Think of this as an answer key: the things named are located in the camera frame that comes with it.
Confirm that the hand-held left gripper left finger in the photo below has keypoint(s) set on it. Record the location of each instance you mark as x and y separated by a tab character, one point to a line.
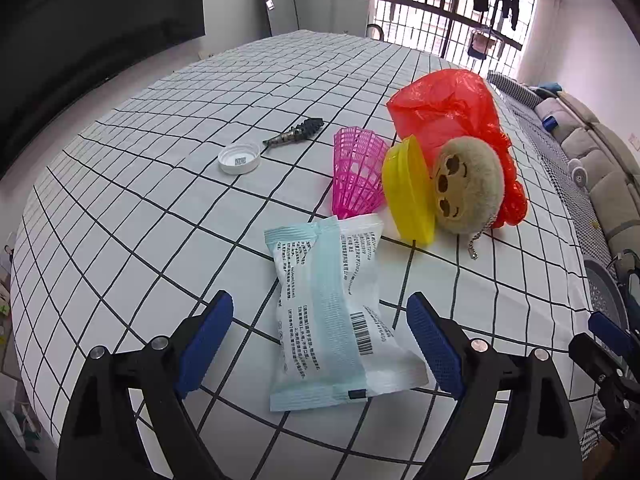
205	350

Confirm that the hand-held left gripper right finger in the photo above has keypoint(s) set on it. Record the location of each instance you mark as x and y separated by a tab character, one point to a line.
435	345

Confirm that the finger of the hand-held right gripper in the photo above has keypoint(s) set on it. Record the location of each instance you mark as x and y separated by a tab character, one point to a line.
610	332
597	362

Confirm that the white and blue wipes packet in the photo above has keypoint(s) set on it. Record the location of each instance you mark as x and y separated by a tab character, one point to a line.
330	310

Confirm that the white plastic lid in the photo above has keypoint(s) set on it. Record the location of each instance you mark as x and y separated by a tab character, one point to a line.
240	158

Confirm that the grey round stool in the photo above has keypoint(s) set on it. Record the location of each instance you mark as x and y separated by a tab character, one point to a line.
602	290

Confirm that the yellow plastic lid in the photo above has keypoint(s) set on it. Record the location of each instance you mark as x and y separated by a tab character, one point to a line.
407	190

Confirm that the white black-grid tablecloth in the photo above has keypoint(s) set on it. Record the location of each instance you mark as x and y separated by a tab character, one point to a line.
150	200

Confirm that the beige round plush toy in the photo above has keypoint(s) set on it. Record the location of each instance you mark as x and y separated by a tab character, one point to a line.
467	185

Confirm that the beige sofa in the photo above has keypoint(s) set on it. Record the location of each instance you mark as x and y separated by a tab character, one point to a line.
605	160

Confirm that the black-white houndstooth cloth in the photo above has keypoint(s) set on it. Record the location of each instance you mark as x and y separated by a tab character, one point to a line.
560	160

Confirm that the pink plastic mesh basket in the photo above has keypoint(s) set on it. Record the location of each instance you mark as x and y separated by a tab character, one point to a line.
356	170

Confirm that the red plastic bag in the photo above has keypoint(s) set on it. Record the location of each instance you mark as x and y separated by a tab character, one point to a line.
445	110

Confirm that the grey articulated fish toy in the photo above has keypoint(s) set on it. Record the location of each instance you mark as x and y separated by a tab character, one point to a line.
295	132

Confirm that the black chair back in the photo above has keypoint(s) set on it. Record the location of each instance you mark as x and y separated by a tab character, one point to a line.
376	31

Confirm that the black window grille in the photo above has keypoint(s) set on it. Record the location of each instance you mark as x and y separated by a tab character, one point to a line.
430	15

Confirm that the white cabinet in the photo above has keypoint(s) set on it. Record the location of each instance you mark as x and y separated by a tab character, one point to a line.
351	15

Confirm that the black television screen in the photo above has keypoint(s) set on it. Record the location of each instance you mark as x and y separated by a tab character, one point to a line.
75	35

